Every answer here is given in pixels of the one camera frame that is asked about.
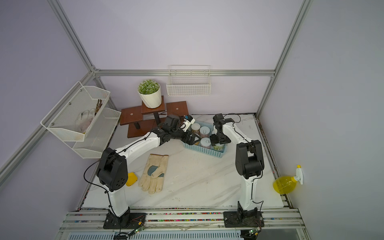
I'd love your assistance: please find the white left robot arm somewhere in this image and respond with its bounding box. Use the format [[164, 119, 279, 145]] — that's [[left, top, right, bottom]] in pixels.
[[97, 115, 201, 217]]

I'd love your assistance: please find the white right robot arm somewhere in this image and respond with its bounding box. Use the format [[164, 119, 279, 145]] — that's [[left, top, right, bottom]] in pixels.
[[210, 114, 265, 211]]

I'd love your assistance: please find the white perforated wall rack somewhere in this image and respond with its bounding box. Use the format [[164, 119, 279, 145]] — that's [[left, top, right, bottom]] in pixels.
[[41, 82, 121, 159]]

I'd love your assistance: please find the brown wooden riser shelf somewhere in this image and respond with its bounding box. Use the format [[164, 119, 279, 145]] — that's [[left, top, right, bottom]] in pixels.
[[120, 96, 189, 138]]

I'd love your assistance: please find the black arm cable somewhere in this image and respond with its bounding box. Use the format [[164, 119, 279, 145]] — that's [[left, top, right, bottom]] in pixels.
[[83, 134, 157, 211], [223, 112, 265, 212]]

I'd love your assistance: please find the green label can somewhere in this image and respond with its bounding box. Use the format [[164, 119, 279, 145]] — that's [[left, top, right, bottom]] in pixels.
[[212, 144, 225, 152]]

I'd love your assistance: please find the white wire wall basket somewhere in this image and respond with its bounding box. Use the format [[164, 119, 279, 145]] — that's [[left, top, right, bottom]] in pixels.
[[167, 65, 212, 97]]

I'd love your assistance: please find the light blue plastic basket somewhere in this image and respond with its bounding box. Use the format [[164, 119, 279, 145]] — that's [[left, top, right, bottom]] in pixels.
[[183, 121, 227, 158]]

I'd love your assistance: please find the cream work glove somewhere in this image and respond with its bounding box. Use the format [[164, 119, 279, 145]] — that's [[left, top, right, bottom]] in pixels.
[[139, 154, 169, 194]]

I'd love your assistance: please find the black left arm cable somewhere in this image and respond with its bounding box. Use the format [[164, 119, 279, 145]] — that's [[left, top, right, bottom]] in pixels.
[[83, 134, 157, 211]]

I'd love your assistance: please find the potted succulent white pot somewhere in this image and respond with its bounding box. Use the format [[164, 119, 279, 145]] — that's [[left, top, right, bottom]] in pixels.
[[138, 79, 162, 109]]

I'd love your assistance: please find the orange can white lid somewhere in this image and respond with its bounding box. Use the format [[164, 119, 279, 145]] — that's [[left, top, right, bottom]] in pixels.
[[199, 126, 211, 138]]

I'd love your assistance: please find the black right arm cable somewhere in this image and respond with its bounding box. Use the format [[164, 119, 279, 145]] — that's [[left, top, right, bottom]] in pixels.
[[223, 112, 265, 212]]

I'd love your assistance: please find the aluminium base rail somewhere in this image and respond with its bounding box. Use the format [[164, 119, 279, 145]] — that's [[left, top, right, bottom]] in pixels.
[[55, 208, 310, 240]]

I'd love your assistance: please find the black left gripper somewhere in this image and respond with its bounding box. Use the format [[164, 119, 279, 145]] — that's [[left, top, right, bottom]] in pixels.
[[170, 127, 201, 145]]

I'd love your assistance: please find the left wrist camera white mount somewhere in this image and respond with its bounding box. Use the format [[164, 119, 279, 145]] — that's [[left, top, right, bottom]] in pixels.
[[180, 115, 196, 132]]

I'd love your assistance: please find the aluminium frame post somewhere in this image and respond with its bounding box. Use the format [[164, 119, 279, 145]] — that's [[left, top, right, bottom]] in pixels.
[[48, 0, 95, 73]]

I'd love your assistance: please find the yellow spray bottle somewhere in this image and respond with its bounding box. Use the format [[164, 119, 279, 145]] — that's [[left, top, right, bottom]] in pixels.
[[273, 165, 304, 195]]

